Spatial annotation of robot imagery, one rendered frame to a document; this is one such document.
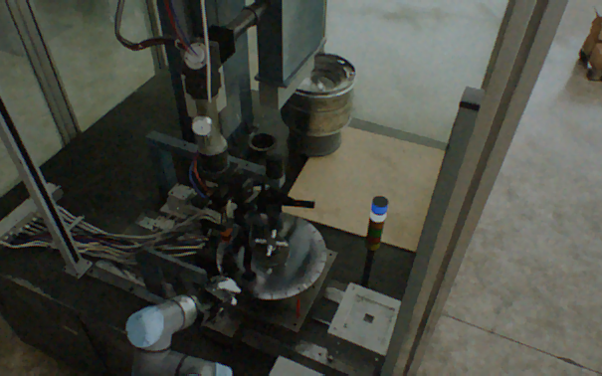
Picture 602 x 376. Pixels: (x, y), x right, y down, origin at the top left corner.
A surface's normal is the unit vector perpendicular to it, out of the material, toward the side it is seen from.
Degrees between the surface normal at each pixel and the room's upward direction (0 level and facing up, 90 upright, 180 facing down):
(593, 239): 0
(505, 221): 0
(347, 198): 0
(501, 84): 90
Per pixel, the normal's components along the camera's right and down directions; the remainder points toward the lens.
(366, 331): 0.02, -0.71
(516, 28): -0.41, 0.63
